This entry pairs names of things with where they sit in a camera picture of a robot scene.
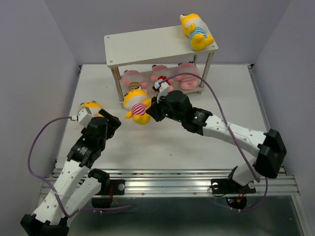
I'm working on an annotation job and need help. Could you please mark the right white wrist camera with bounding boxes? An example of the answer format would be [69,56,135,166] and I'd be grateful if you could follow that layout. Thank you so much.
[152,80,171,103]

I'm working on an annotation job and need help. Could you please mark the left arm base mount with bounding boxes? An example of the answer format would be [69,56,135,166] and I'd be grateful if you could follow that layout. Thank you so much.
[88,169,126,196]

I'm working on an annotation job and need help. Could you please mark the yellow toy blue striped shirt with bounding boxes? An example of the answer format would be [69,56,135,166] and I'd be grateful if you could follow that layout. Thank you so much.
[180,13,215,51]

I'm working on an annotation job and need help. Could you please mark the yellow toy red stripes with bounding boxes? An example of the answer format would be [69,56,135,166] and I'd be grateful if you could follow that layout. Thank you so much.
[123,88,152,125]

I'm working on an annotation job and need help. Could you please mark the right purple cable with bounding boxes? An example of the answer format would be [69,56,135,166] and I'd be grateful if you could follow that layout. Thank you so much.
[158,74,269,212]

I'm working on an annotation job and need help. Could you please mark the pink frog toy orange stripes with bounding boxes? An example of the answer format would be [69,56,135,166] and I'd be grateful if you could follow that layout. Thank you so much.
[122,70,148,92]

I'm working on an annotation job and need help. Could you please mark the pink frog toy striped shirt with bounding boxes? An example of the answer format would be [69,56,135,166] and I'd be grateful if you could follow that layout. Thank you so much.
[176,61,200,90]

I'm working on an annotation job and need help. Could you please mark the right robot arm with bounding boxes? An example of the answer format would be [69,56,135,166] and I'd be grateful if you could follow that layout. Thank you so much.
[146,90,287,194]

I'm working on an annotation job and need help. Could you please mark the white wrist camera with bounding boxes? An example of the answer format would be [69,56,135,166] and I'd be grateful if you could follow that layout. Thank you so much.
[152,80,171,103]
[70,106,98,128]

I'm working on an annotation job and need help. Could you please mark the white two-tier shelf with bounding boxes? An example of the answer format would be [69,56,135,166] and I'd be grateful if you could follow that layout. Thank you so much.
[104,26,219,104]

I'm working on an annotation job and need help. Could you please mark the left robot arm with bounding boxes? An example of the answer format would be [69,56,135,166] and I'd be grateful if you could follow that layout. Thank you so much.
[21,106,121,236]

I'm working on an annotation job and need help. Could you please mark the pink frog toy polka-dot dress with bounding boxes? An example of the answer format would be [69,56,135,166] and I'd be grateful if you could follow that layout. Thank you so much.
[150,64,172,82]

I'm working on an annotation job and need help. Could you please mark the aluminium rail frame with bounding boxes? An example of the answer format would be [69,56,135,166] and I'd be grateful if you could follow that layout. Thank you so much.
[28,64,312,236]

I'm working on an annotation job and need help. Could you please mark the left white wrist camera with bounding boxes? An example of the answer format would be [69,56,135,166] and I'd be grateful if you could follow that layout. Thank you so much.
[70,106,98,128]

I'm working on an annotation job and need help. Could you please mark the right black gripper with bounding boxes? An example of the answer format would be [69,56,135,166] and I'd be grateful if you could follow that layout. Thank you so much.
[145,93,183,123]

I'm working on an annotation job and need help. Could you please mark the yellow toy pink stripes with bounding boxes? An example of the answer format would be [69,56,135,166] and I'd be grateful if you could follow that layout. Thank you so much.
[79,101,102,117]

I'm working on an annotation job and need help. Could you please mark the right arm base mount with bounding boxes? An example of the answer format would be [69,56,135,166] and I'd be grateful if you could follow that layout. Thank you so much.
[209,178,256,196]

